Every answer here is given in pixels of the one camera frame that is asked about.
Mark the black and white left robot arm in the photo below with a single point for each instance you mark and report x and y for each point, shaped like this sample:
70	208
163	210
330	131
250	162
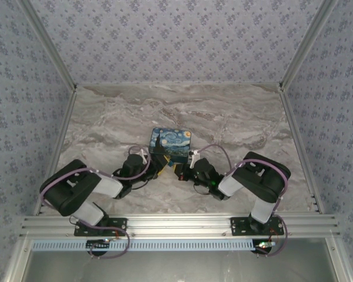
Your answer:
70	188

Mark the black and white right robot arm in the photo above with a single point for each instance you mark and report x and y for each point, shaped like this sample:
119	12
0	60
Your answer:
261	179

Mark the starry night print tin box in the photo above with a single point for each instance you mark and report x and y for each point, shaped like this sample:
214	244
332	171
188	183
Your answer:
170	141

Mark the small circuit board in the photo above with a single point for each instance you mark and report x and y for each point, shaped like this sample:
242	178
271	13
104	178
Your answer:
101	241
264	244

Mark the grey metal sheet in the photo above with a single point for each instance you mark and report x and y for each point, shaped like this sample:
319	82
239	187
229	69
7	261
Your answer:
179	267

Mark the aluminium frame base beam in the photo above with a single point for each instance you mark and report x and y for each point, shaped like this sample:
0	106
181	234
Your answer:
179	226

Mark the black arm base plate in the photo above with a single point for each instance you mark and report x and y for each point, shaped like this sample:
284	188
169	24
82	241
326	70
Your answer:
117	226
238	226

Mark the aluminium frame side rail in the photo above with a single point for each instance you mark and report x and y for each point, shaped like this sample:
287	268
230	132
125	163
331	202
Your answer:
300	147
57	147

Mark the aluminium frame corner post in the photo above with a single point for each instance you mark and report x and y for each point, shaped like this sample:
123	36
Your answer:
47	44
310	44

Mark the aluminium frame lower rail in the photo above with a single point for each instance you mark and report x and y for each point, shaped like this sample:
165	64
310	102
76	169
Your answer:
338	264
14	264

